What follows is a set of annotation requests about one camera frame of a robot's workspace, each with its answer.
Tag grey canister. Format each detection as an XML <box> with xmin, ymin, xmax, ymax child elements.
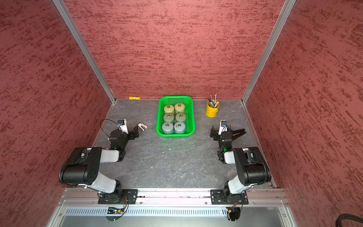
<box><xmin>162</xmin><ymin>122</ymin><xmax>174</xmax><ymax>134</ymax></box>
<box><xmin>174</xmin><ymin>122</ymin><xmax>186</xmax><ymax>134</ymax></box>

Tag green canister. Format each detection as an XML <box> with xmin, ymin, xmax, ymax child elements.
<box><xmin>163</xmin><ymin>113</ymin><xmax>175</xmax><ymax>124</ymax></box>
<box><xmin>175</xmin><ymin>113</ymin><xmax>187</xmax><ymax>123</ymax></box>

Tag beige canister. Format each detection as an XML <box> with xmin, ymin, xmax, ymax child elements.
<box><xmin>175</xmin><ymin>103</ymin><xmax>185</xmax><ymax>114</ymax></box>
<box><xmin>164</xmin><ymin>104</ymin><xmax>175</xmax><ymax>114</ymax></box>

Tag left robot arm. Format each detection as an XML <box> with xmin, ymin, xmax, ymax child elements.
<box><xmin>59</xmin><ymin>124</ymin><xmax>139</xmax><ymax>204</ymax></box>

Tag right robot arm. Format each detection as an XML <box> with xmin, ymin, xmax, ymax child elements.
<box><xmin>210</xmin><ymin>126</ymin><xmax>272</xmax><ymax>204</ymax></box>

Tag green plastic basket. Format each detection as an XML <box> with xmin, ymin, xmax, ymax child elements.
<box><xmin>156</xmin><ymin>96</ymin><xmax>196</xmax><ymax>138</ymax></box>

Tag pink white clip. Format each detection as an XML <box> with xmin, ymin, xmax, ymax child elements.
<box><xmin>138</xmin><ymin>123</ymin><xmax>148</xmax><ymax>131</ymax></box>

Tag black stapler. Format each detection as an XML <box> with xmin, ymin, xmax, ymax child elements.
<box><xmin>231</xmin><ymin>129</ymin><xmax>246</xmax><ymax>141</ymax></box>

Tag yellow pen cup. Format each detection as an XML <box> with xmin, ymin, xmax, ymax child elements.
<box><xmin>206</xmin><ymin>101</ymin><xmax>220</xmax><ymax>118</ymax></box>

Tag pens in cup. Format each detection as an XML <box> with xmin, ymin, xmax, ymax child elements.
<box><xmin>208</xmin><ymin>93</ymin><xmax>219</xmax><ymax>108</ymax></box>

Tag yellow marker pen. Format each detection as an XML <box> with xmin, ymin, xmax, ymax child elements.
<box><xmin>129</xmin><ymin>96</ymin><xmax>141</xmax><ymax>100</ymax></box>

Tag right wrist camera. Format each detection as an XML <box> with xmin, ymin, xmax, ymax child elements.
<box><xmin>218</xmin><ymin>120</ymin><xmax>228</xmax><ymax>135</ymax></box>

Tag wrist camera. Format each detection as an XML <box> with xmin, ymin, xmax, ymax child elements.
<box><xmin>117</xmin><ymin>119</ymin><xmax>129</xmax><ymax>134</ymax></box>
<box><xmin>218</xmin><ymin>120</ymin><xmax>228</xmax><ymax>135</ymax></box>

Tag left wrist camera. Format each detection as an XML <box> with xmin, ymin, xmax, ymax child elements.
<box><xmin>117</xmin><ymin>119</ymin><xmax>129</xmax><ymax>134</ymax></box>

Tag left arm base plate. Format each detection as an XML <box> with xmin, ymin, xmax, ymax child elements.
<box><xmin>98</xmin><ymin>189</ymin><xmax>139</xmax><ymax>205</ymax></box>

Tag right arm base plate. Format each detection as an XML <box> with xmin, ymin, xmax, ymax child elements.
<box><xmin>210</xmin><ymin>189</ymin><xmax>249</xmax><ymax>205</ymax></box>

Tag aluminium front rail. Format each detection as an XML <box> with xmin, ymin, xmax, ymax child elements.
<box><xmin>57</xmin><ymin>188</ymin><xmax>290</xmax><ymax>207</ymax></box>

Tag black cable coil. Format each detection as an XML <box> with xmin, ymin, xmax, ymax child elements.
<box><xmin>335</xmin><ymin>213</ymin><xmax>363</xmax><ymax>227</ymax></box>

